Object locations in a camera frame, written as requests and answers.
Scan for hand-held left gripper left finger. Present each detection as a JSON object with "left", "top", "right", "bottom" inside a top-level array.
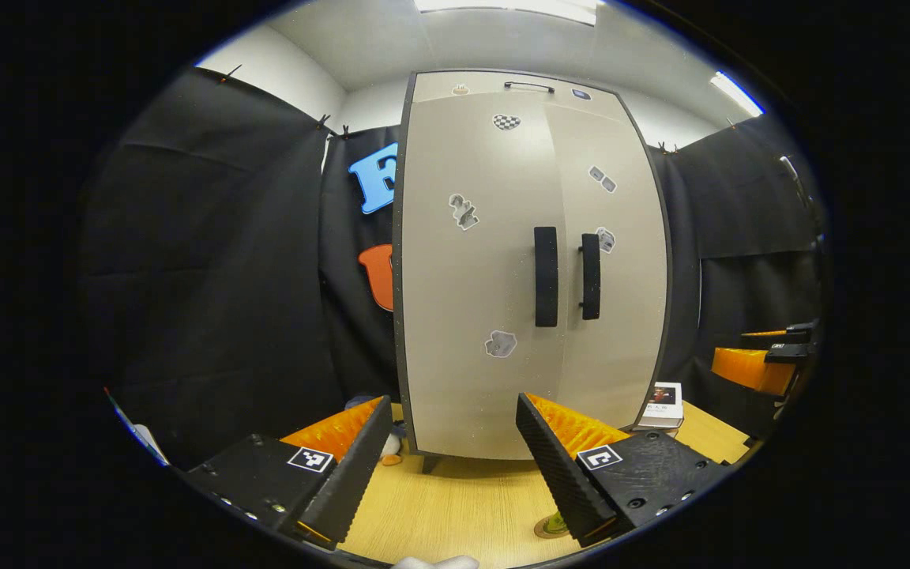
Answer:
[{"left": 184, "top": 395, "right": 393, "bottom": 550}]

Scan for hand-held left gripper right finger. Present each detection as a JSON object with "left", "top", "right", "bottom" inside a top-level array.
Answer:
[{"left": 515, "top": 393, "right": 732, "bottom": 548}]

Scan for white cabinet door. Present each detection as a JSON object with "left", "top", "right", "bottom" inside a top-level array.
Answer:
[
  {"left": 400, "top": 93, "right": 566, "bottom": 461},
  {"left": 543, "top": 103, "right": 669, "bottom": 431}
]

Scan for white and grey cabinet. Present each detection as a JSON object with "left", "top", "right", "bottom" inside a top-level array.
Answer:
[{"left": 390, "top": 70, "right": 673, "bottom": 475}]

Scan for white plush toy orange feet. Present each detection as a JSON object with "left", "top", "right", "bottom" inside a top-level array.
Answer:
[{"left": 344, "top": 395, "right": 407, "bottom": 467}]

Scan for portrait cover book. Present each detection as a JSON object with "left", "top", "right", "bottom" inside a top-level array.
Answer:
[{"left": 647, "top": 382, "right": 685, "bottom": 420}]

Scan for small ceiling light panel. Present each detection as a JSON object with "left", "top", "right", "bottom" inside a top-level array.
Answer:
[{"left": 710, "top": 71, "right": 764, "bottom": 118}]

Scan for black backdrop cloth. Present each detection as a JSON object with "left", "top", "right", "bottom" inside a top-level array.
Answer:
[{"left": 80, "top": 67, "right": 827, "bottom": 471}]

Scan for large ceiling light panel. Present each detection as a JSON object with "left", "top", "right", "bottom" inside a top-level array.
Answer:
[{"left": 414, "top": 0, "right": 606, "bottom": 26}]

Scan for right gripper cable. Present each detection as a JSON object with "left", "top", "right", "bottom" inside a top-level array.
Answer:
[{"left": 777, "top": 154, "right": 823, "bottom": 230}]

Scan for white drawer with black handle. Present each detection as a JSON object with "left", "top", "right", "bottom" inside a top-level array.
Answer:
[{"left": 412, "top": 71, "right": 622, "bottom": 104}]

